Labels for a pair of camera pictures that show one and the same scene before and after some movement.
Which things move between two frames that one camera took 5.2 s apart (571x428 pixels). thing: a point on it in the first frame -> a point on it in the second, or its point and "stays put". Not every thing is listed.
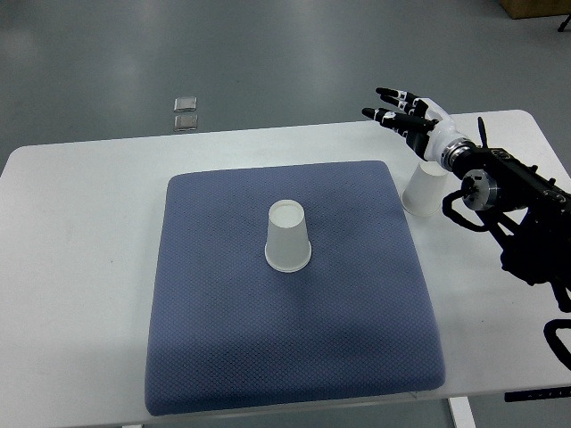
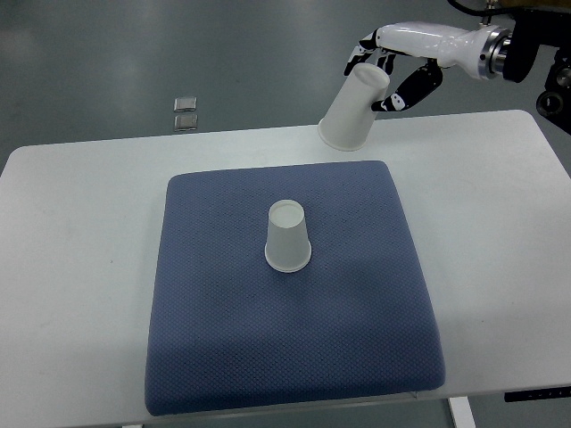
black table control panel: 537,394 stays put
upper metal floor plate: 186,103 stays put
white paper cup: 422,194 -> 346,122
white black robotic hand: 423,122 -> 483,51
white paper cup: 287,246 stays put
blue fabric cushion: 229,333 stays put
